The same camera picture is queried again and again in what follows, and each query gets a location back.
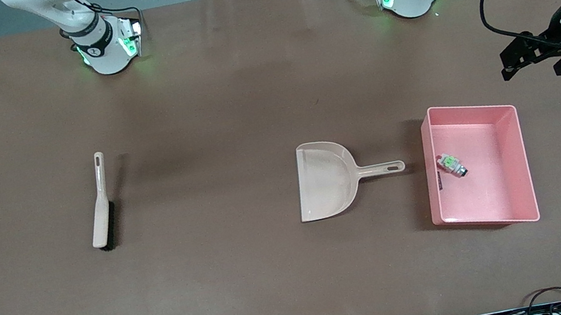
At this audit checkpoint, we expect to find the white green electronic component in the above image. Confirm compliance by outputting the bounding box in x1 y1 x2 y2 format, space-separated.
436 150 469 182

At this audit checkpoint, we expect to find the beige brush with black bristles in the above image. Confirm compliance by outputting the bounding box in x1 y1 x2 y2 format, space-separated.
77 150 123 254

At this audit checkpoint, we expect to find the beige plastic dustpan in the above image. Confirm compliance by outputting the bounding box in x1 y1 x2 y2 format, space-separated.
288 127 412 223

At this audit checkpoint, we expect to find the pink plastic bin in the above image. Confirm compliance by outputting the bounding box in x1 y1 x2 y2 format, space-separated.
413 92 541 239

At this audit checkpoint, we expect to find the brown table cover sheet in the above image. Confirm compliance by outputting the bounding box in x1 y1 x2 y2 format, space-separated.
0 0 561 315

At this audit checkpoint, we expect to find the black looped cable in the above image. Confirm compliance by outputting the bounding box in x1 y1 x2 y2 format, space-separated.
522 285 561 311

